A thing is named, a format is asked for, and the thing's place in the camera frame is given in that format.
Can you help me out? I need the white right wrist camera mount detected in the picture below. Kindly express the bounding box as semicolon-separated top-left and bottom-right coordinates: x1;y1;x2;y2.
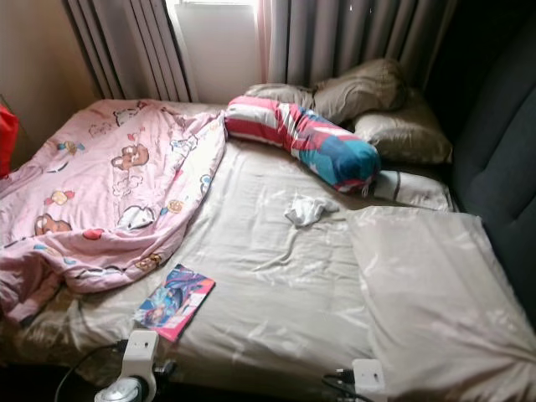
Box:
352;358;388;402

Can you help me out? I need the dark grey upholstered headboard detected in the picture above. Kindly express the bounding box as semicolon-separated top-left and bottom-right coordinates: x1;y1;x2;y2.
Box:
423;0;536;260

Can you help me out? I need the red sofa cushion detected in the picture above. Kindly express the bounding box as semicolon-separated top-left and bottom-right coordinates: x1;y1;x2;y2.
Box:
0;105;19;178

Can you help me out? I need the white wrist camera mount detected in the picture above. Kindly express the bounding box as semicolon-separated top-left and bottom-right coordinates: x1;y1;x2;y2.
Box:
352;358;388;402
121;330;160;384

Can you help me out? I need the pink blue striped bolster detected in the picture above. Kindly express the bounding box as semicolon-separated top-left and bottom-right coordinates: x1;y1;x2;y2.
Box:
224;95;382;193

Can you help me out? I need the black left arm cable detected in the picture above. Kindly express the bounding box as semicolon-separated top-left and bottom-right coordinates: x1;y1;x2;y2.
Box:
54;342;126;402

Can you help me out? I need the flat beige pillow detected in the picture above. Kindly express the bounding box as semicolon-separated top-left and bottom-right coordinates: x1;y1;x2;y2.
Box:
245;82;315;106

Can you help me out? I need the folded beige blanket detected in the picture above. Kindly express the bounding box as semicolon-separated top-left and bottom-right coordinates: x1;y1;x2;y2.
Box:
345;205;536;402

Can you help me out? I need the colourful cartoon book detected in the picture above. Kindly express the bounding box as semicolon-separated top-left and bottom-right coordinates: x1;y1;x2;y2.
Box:
134;264;216;342

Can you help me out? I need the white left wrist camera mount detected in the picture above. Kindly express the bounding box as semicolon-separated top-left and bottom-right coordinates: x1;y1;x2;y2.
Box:
121;330;160;384

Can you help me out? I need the beige bed sheet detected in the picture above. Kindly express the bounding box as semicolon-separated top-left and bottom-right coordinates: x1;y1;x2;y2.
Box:
0;100;536;401

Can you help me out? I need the grey pleated curtain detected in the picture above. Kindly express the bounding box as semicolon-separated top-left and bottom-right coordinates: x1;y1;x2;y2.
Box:
63;0;192;103
264;0;457;89

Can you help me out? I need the pink cartoon print quilt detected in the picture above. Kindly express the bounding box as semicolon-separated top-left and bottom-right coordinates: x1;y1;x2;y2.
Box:
0;99;227;326

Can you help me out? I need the white crumpled cloth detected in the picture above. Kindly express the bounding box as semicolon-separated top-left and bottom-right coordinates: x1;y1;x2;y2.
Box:
285;196;340;229

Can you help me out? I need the white dark-striped pillow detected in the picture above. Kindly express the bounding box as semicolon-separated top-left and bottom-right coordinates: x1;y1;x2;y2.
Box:
373;169;457;212

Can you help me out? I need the beige patterned pillow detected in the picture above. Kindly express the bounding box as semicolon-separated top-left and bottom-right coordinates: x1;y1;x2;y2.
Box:
353;90;455;165

